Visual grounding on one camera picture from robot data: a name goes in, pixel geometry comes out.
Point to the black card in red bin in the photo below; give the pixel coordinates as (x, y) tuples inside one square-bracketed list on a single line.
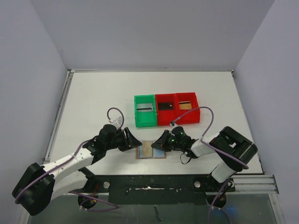
[(165, 106)]

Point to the red double plastic bin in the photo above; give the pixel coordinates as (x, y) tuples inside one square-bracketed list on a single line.
[(185, 116)]

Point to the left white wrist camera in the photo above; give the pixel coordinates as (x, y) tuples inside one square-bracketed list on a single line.
[(118, 122)]

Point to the gold card in red bin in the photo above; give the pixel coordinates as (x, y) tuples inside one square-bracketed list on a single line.
[(185, 105)]

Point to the tan leather card holder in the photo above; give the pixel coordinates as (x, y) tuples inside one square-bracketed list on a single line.
[(157, 153)]

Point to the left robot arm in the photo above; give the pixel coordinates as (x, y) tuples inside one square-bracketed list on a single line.
[(40, 184)]

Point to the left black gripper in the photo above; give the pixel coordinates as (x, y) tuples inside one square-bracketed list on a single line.
[(132, 141)]

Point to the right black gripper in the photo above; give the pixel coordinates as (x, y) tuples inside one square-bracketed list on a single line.
[(167, 140)]

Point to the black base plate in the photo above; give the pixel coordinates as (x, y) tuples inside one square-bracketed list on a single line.
[(160, 197)]

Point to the aluminium front rail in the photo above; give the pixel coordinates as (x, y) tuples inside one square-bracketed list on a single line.
[(239, 184)]

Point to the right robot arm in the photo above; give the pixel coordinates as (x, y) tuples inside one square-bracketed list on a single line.
[(234, 149)]

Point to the aluminium rail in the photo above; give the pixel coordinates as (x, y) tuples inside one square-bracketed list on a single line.
[(58, 117), (239, 184)]

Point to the gold card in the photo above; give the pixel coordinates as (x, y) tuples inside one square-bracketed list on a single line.
[(146, 150), (185, 105)]

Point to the silver card in green bin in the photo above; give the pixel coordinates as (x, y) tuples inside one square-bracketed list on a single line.
[(144, 107)]

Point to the aluminium left rail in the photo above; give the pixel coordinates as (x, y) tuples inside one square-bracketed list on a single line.
[(58, 117)]

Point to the green plastic bin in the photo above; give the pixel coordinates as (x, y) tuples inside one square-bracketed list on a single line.
[(145, 119)]

